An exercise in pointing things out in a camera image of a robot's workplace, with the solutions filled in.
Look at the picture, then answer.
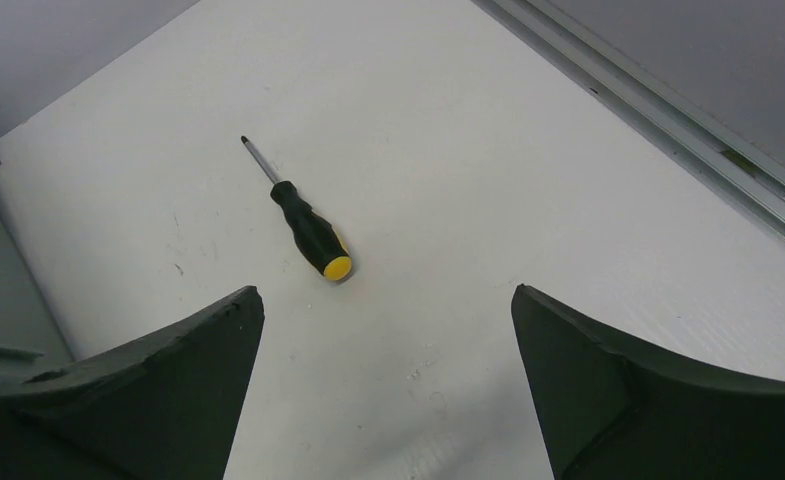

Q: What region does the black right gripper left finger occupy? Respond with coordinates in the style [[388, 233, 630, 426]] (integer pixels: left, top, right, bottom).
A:
[[0, 286, 265, 479]]

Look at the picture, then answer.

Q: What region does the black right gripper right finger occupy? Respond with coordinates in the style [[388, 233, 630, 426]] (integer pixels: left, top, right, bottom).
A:
[[511, 285, 785, 479]]

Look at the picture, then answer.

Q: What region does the black yellow screwdriver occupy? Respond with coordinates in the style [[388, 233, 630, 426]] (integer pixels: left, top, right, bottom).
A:
[[240, 135, 354, 283]]

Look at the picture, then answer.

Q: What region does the aluminium frame rail right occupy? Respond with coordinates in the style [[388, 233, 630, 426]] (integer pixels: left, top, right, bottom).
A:
[[477, 1, 785, 243]]

